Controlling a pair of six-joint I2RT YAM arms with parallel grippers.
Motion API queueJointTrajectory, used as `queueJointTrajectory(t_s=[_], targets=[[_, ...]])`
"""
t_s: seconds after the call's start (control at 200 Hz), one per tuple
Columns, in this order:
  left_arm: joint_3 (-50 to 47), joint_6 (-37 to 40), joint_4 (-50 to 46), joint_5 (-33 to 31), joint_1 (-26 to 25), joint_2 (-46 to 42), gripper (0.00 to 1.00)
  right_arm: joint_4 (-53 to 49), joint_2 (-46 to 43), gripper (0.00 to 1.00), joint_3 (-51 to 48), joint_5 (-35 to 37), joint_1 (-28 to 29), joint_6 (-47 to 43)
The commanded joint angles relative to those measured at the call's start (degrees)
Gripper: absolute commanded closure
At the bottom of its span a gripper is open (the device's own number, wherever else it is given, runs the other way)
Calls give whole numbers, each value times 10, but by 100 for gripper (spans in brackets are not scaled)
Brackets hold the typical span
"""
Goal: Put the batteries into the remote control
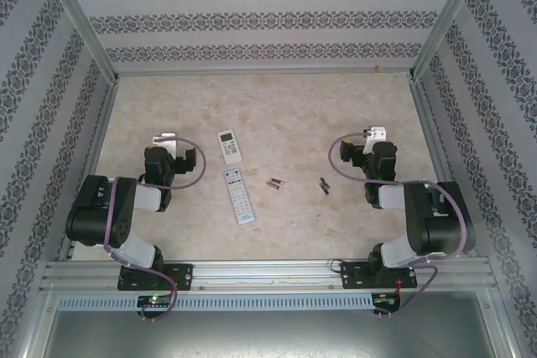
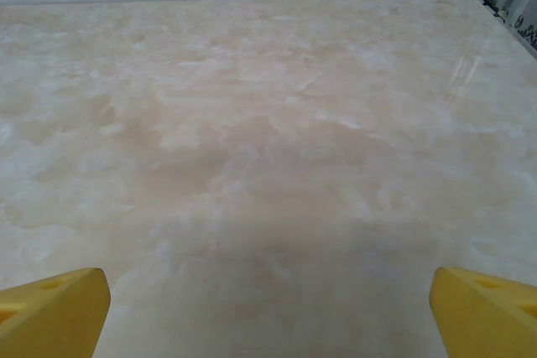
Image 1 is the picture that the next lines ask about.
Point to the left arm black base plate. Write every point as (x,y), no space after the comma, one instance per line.
(182,276)

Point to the long aluminium floor rail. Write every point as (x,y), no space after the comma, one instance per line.
(251,73)

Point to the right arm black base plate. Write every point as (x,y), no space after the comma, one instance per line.
(352,276)

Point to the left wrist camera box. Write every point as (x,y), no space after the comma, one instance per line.
(168,140)

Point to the short white remote with display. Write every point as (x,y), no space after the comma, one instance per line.
(229,148)

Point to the grey metal sheet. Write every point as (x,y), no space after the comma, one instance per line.
(268,333)

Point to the wide aluminium mounting rail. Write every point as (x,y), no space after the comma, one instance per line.
(268,276)

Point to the long white remote control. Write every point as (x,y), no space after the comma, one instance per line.
(239,196)

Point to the aluminium frame post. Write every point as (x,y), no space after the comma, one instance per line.
(75,14)
(453,10)

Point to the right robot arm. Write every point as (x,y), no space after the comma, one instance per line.
(440,224)

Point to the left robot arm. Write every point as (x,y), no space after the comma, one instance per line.
(96,215)

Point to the black orange AAA battery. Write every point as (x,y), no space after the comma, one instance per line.
(324,189)
(277,181)
(272,184)
(324,182)

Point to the aluminium side floor rail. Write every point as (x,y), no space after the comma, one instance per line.
(98,140)
(436,144)

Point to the circuit board with green light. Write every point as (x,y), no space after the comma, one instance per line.
(155,300)

